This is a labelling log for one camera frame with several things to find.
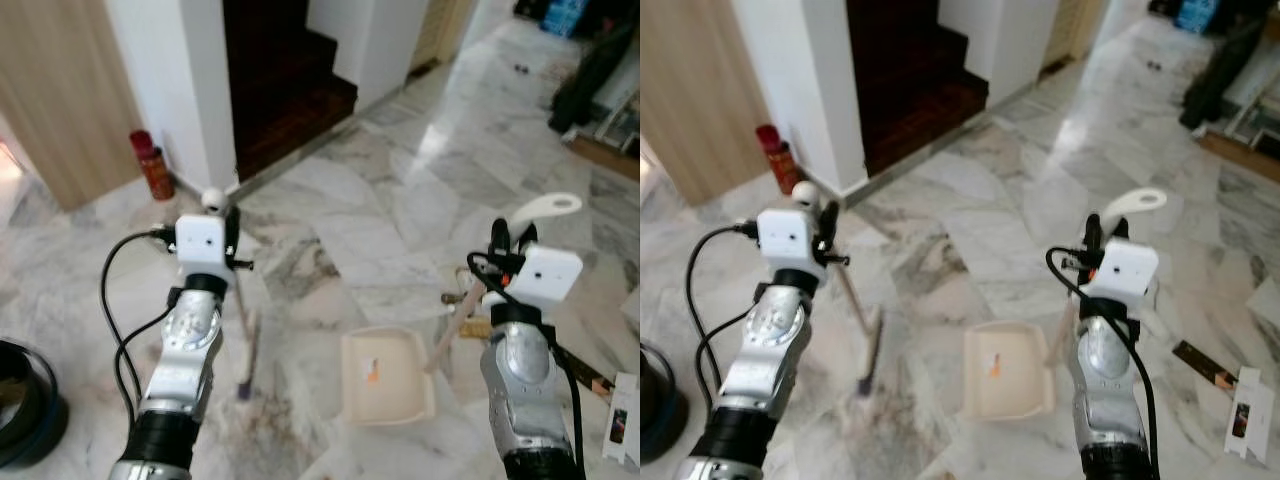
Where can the broom with white knob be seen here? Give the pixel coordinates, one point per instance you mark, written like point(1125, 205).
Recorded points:
point(868, 335)
point(244, 340)

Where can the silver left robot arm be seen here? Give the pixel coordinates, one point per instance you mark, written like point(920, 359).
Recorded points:
point(185, 350)
point(765, 345)

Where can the yellow brown wrapper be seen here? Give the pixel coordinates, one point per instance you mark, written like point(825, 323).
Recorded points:
point(476, 328)

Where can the red spray can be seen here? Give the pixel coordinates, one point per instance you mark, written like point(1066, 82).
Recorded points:
point(780, 165)
point(153, 170)

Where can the brown wooden platform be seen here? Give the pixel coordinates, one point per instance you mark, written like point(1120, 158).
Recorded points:
point(1240, 155)
point(605, 158)

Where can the long brown pack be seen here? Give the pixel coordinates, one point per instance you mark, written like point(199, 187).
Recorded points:
point(1205, 365)
point(585, 375)

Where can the dark wooden staircase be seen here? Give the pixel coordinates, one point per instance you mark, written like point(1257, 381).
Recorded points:
point(915, 85)
point(285, 90)

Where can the black bag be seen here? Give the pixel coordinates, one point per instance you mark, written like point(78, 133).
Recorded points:
point(590, 80)
point(1220, 70)

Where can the black bucket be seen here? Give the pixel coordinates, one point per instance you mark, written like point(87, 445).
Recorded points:
point(25, 410)
point(660, 410)

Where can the blue pack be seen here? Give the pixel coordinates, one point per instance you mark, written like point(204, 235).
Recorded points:
point(563, 15)
point(1196, 12)

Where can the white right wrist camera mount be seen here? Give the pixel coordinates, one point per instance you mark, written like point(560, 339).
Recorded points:
point(545, 275)
point(1122, 268)

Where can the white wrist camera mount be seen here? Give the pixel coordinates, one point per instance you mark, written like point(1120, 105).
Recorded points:
point(785, 240)
point(545, 275)
point(1122, 268)
point(200, 245)

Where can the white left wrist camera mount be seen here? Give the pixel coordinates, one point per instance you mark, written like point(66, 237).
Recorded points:
point(785, 240)
point(200, 245)

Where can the light wooden wall panel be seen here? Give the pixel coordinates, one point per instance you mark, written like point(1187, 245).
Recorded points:
point(65, 100)
point(695, 95)

